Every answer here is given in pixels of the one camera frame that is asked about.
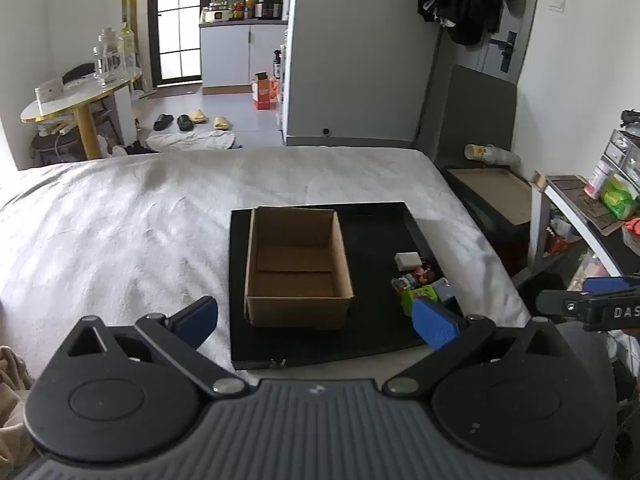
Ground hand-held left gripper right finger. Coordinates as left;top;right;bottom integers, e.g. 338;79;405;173
382;296;568;401

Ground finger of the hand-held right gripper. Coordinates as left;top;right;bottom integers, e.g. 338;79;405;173
582;274;640;295
536;289;588;318

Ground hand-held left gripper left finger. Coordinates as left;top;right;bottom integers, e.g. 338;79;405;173
65;296;251;401

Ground small green box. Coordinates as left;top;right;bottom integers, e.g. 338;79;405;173
400;284;439;317

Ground pale blue cube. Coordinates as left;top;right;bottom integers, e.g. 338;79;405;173
431;278;455;304

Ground cardboard box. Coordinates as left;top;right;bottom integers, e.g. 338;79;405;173
243;206;356;331

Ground white shelf rack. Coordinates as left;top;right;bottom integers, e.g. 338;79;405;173
530;172;640;281

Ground green packet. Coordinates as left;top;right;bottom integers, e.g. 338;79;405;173
600;174;640;220

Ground pink bottle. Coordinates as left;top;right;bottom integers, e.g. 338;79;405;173
584;162;608;200

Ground black tray with cardboard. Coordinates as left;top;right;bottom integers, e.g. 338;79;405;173
444;166;535;241

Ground small drawer organiser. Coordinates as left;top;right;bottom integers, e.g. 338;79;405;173
597;127;640;186

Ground white cloth bundle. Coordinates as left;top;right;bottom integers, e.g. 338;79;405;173
146;130;236;152

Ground beige cloth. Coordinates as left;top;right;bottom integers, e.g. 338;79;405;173
0;345;37;461

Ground grey leaning board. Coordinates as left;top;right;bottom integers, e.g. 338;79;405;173
436;64;517;168

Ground dark round stool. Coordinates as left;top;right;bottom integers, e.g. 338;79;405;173
30;130;83;166

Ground grey doormat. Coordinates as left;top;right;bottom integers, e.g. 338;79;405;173
147;87;201;101

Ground black door lock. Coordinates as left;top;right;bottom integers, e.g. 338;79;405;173
498;31;517;72

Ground round gold-rimmed table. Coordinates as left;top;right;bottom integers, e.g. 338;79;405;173
20;66;143;161

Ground white kitchen cabinet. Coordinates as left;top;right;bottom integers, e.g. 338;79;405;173
199;20;290;88

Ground clear glass bottle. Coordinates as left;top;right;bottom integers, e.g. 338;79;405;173
92;29;123;85

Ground grey door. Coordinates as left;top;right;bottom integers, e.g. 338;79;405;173
475;0;543;83

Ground yellowish plastic bottle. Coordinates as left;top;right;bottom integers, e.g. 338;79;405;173
117;22;137;70

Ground black-framed glass door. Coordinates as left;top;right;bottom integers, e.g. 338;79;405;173
149;0;203;81

